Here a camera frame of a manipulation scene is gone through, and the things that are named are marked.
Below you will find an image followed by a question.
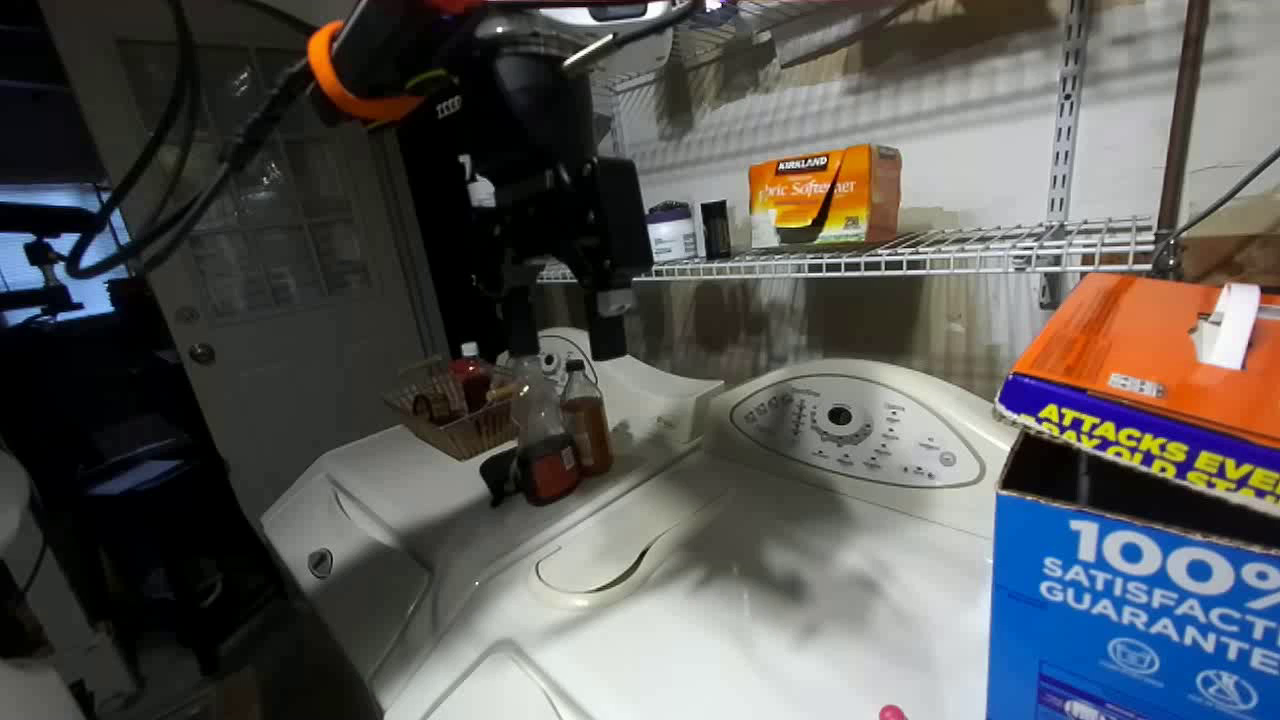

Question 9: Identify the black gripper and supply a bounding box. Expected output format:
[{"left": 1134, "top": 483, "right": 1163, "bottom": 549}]
[{"left": 446, "top": 48, "right": 650, "bottom": 361}]

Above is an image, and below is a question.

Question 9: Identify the white left washing machine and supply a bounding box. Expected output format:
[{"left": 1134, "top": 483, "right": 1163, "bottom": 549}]
[{"left": 265, "top": 327, "right": 719, "bottom": 690}]

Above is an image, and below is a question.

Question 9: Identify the white washing machine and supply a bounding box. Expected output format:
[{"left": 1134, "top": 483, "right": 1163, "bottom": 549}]
[
  {"left": 265, "top": 327, "right": 719, "bottom": 690},
  {"left": 380, "top": 361, "right": 1016, "bottom": 720}
]

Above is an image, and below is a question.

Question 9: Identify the white right washing machine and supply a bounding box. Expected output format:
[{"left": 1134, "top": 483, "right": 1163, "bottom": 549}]
[{"left": 380, "top": 361, "right": 1016, "bottom": 720}]

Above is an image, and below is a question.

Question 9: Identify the white jar dark lid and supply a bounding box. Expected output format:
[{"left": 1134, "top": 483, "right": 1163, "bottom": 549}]
[{"left": 644, "top": 206, "right": 694, "bottom": 263}]

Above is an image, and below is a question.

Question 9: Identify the red lid spice jar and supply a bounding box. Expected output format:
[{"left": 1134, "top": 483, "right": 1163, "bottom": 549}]
[{"left": 446, "top": 355, "right": 493, "bottom": 411}]

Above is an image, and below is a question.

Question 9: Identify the small black box on shelf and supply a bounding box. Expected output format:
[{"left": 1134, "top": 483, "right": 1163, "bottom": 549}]
[{"left": 701, "top": 201, "right": 731, "bottom": 262}]

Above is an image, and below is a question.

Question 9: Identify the clear bottle brown liquid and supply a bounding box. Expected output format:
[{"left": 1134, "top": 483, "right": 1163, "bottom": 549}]
[{"left": 560, "top": 361, "right": 613, "bottom": 477}]

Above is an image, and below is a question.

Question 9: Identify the white door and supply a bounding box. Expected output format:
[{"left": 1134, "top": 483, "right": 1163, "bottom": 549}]
[{"left": 36, "top": 0, "right": 439, "bottom": 512}]

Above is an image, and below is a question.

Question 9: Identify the orange Kirkland box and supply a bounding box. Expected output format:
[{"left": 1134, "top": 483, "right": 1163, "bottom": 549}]
[{"left": 748, "top": 143, "right": 901, "bottom": 254}]

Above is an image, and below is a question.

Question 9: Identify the blue orange detergent box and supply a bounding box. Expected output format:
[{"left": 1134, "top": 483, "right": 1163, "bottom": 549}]
[{"left": 987, "top": 273, "right": 1280, "bottom": 720}]

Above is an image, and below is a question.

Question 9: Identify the wire basket with wooden handles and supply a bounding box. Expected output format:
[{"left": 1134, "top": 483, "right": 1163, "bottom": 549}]
[{"left": 383, "top": 361, "right": 517, "bottom": 461}]

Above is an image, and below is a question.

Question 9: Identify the white wire shelf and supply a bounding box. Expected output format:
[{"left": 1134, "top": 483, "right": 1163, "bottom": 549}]
[{"left": 633, "top": 0, "right": 1280, "bottom": 288}]

